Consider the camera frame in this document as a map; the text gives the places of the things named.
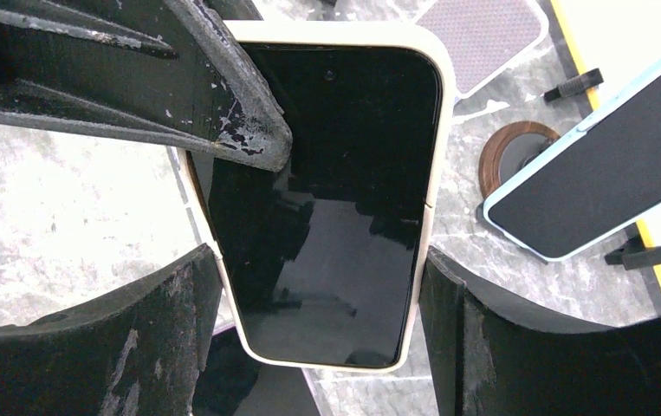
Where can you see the beige pink case phone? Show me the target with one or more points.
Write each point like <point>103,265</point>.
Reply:
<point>322,261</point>

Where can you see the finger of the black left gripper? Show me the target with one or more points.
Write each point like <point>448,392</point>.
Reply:
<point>160,72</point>

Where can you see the black whiteboard foot clip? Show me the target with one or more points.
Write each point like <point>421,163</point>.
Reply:
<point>633,255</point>
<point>574,86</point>

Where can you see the silver metal phone stand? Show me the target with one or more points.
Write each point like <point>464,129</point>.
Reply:
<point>483,36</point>

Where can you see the lilac case phone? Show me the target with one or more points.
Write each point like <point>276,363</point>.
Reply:
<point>233,383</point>

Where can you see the blue case phone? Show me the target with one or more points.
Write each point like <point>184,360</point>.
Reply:
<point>596,179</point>

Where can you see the yellow framed whiteboard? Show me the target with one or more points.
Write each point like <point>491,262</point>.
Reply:
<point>623,40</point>

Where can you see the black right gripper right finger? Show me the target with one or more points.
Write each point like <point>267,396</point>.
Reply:
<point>493,352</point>

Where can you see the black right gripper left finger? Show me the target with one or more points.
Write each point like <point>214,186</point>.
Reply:
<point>137,350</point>

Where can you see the wooden round phone stand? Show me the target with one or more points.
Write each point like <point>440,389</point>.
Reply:
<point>509,149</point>

